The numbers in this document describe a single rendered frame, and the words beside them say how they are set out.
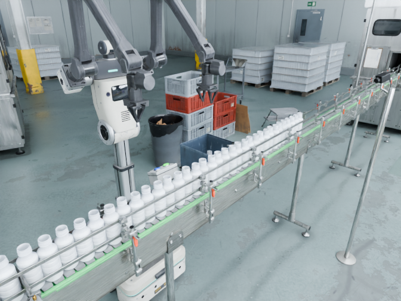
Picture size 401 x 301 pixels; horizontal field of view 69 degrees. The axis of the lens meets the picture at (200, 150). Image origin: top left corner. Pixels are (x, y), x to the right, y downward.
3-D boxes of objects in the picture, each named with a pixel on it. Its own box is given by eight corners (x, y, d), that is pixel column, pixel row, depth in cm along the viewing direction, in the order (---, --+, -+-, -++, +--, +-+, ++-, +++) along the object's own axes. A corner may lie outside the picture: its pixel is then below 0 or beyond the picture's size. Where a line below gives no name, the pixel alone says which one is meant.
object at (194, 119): (188, 130, 388) (188, 114, 379) (165, 124, 410) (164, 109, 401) (213, 119, 434) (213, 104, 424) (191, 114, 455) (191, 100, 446)
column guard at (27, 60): (30, 94, 753) (19, 49, 707) (24, 92, 777) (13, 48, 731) (45, 92, 779) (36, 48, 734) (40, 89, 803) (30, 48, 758)
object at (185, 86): (188, 97, 370) (188, 80, 361) (163, 93, 392) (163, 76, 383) (214, 89, 415) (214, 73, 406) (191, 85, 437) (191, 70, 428)
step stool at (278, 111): (284, 125, 543) (287, 103, 526) (301, 137, 488) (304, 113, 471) (261, 126, 535) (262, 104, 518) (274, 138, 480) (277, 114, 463)
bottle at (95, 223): (110, 247, 113) (105, 212, 106) (96, 255, 109) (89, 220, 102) (102, 239, 117) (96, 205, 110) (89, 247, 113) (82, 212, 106)
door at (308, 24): (314, 71, 1084) (323, 8, 997) (289, 68, 1145) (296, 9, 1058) (315, 71, 1090) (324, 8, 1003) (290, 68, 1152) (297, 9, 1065)
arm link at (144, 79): (136, 55, 120) (119, 58, 114) (155, 57, 113) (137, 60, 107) (141, 83, 125) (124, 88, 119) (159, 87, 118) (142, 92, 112)
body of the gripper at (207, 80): (204, 85, 160) (203, 71, 157) (218, 87, 153) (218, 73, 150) (196, 87, 155) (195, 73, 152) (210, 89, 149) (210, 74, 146)
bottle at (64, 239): (58, 272, 102) (48, 234, 95) (64, 258, 107) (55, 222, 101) (75, 271, 102) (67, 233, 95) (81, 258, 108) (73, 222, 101)
